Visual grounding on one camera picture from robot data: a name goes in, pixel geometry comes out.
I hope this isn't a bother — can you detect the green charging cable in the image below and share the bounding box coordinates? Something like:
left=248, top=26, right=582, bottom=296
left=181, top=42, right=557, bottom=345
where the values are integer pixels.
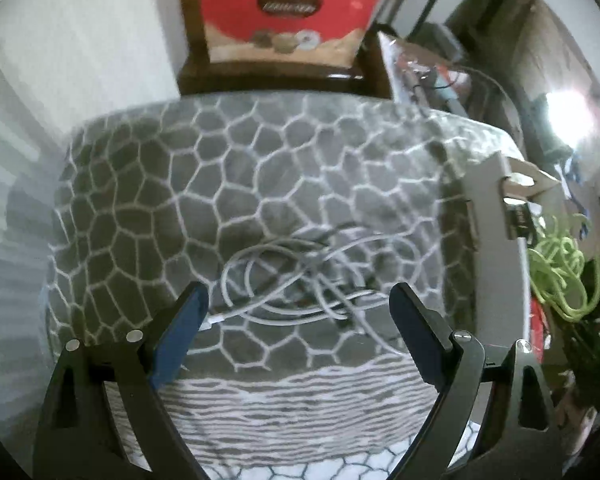
left=526, top=213, right=600, bottom=323

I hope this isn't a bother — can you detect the white cardboard storage box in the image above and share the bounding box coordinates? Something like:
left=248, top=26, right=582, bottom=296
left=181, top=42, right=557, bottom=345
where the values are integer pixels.
left=462, top=152, right=576, bottom=347

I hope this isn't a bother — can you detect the white charging cable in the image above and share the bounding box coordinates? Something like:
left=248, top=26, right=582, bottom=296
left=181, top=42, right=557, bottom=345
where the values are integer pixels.
left=199, top=228, right=432, bottom=334

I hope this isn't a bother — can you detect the grey white patterned blanket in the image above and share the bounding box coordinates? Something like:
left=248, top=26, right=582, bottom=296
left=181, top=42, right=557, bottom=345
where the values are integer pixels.
left=45, top=92, right=519, bottom=479

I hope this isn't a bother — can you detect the red Collection gift box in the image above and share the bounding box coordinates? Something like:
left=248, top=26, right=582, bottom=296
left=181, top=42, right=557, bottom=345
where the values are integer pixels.
left=181, top=0, right=379, bottom=68

